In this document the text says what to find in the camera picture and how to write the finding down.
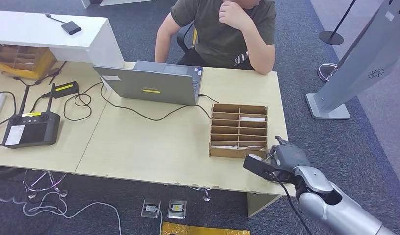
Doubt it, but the white counter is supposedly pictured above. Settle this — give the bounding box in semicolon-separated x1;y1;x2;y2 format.
0;9;125;69

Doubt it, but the beige table leg panel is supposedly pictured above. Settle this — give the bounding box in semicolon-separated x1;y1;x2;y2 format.
246;193;282;218

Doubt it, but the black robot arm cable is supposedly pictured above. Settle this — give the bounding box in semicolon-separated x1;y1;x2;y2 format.
266;172;314;235

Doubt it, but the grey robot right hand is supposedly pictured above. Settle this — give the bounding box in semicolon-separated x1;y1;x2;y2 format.
268;135;311;176

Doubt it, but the black hub with cable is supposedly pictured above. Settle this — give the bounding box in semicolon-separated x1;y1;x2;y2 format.
45;12;82;36

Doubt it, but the black office chair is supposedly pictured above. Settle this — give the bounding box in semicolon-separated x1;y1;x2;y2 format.
175;21;199;54

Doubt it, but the person's left hand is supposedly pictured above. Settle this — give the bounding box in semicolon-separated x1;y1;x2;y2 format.
219;0;254;32

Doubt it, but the grey laptop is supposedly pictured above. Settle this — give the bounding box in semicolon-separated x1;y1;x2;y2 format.
92;60;204;106

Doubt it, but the chrome stool base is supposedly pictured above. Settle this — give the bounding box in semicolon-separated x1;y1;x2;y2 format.
23;168;69;199

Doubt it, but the black cable with plugs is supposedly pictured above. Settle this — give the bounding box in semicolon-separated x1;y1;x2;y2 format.
1;60;68;87

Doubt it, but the yellow taped floor patch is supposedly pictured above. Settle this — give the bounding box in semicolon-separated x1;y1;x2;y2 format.
161;221;251;235

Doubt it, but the brown cardboard card organizer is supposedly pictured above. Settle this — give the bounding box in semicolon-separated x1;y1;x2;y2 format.
208;103;269;160

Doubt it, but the black laptop power cable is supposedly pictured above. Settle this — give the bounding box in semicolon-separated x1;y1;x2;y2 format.
62;82;220;122

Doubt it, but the thin black cable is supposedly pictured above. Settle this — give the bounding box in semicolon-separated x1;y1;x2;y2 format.
0;91;18;146

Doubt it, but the black stanchion post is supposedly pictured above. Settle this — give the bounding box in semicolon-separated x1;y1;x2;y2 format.
319;0;358;46

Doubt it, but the chrome stanchion base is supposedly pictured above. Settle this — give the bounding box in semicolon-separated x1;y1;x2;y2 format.
317;62;339;83

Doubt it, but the white socket cable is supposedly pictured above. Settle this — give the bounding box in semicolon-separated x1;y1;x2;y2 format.
154;207;164;235

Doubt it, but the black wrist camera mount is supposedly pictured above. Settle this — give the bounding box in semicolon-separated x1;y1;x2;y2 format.
243;153;297;184

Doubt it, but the white floor cable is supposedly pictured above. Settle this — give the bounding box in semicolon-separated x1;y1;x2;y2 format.
0;181;123;235

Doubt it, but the black remote controller with antennas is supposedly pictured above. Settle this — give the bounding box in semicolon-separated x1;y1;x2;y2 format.
1;83;61;149

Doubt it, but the black adapter lead cable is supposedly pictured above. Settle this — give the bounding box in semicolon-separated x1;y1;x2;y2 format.
29;93;54;113

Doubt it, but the cardboard organizer with yellow tape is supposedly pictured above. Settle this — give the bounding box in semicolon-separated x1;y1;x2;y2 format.
0;44;58;80

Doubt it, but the metal floor socket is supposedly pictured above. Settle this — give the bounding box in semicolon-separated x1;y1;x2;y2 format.
140;198;162;219
167;199;188;219

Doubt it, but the chrome table foot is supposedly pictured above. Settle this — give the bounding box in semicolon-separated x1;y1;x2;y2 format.
190;186;214;202

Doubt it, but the person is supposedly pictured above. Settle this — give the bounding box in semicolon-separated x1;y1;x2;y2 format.
154;0;278;76

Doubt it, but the black power adapter yellow label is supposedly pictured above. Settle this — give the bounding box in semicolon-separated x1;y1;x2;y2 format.
52;81;80;99

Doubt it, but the grey kiosk stand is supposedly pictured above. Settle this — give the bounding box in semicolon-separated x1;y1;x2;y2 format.
305;0;400;120

